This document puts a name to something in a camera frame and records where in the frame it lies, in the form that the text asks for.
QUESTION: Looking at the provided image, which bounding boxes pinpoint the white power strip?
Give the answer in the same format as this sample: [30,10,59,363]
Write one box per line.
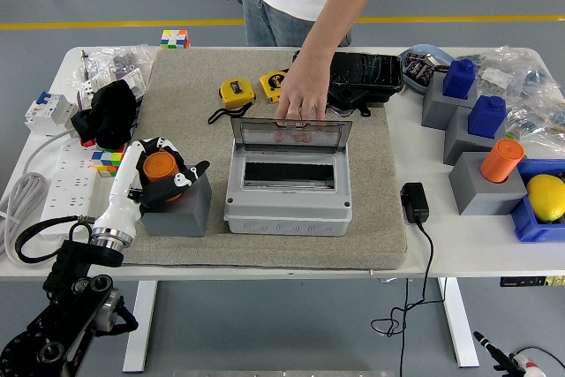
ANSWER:
[37,138,101,237]

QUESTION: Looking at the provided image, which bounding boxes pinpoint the light blue tray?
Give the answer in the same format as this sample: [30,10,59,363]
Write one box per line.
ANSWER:
[399,43,456,95]

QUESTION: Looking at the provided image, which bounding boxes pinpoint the white-faced puzzle cube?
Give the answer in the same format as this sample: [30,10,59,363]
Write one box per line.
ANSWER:
[160,28,192,49]

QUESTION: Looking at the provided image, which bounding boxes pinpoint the orange cylinder battery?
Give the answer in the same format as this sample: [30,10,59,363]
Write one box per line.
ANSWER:
[141,151,185,202]
[479,138,526,185]

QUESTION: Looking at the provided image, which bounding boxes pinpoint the dark packets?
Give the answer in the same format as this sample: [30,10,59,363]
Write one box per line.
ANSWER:
[404,52,448,86]

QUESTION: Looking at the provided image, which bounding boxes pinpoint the blue bottle-shaped block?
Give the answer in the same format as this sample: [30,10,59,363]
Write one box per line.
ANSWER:
[467,94,508,139]
[442,58,478,100]

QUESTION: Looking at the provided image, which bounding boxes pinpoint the grey-brown mat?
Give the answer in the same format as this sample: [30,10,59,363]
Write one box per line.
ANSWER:
[102,48,408,270]

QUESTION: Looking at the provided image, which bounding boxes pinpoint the blue plastic bin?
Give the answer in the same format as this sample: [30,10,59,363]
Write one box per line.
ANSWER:
[510,158,565,244]

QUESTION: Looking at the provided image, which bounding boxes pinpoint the white power cable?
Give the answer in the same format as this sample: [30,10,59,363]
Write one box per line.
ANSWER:
[0,127,79,268]

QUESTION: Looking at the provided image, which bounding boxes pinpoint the colourful puzzle cube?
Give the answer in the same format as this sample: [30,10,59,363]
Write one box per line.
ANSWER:
[91,142,129,178]

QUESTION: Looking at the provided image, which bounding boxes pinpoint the yellow lemon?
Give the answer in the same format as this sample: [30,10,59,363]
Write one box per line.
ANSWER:
[527,174,565,223]

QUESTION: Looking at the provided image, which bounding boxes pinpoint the person's left hand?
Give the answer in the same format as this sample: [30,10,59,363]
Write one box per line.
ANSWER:
[274,57,335,129]

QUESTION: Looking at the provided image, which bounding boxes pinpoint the black plastic tray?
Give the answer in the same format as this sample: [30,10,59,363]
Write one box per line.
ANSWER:
[291,49,405,117]

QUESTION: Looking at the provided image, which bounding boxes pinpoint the black power adapter with cord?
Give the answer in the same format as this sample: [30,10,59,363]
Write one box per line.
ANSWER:
[369,181,447,377]

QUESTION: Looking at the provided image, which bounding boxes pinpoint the grey block holder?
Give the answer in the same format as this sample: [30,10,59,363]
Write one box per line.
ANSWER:
[448,151,529,216]
[139,172,213,238]
[443,105,509,166]
[421,72,480,132]

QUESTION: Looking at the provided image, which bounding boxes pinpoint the grey electrical box with lid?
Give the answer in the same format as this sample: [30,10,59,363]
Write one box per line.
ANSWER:
[223,117,355,236]

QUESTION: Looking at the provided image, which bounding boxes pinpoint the clear bag of white parts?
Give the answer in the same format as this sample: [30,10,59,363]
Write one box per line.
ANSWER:
[475,44,538,98]

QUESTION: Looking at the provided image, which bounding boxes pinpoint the black table control panel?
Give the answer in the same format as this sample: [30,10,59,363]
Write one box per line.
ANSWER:
[500,275,565,288]

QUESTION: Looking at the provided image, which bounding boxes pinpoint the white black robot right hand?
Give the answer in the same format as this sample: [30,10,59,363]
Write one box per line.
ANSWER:
[472,330,546,377]

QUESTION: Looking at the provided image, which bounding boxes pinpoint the black cloth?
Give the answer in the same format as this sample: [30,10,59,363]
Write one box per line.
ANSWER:
[70,80,139,151]

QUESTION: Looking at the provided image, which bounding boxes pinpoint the white blue circuit breaker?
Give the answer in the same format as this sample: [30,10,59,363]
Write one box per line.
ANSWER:
[24,90,80,138]

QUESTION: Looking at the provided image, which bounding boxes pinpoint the clear bag of metal parts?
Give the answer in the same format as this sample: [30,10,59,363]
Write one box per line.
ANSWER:
[65,43,160,91]

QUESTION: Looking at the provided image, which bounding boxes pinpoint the white table leg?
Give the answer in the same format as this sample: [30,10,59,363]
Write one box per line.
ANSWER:
[436,277,480,368]
[122,280,159,373]

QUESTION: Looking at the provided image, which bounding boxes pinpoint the white purple card box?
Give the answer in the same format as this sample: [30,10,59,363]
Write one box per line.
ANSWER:
[77,67,147,107]

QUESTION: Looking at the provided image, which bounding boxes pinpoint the yellow tape measure with strap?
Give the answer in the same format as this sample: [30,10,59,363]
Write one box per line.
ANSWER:
[207,79,257,125]

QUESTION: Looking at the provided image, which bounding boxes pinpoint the clear bag of dark parts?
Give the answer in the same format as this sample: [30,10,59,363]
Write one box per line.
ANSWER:
[505,58,565,148]

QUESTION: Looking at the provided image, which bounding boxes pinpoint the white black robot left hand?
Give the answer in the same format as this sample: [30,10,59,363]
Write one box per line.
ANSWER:
[91,136,211,241]

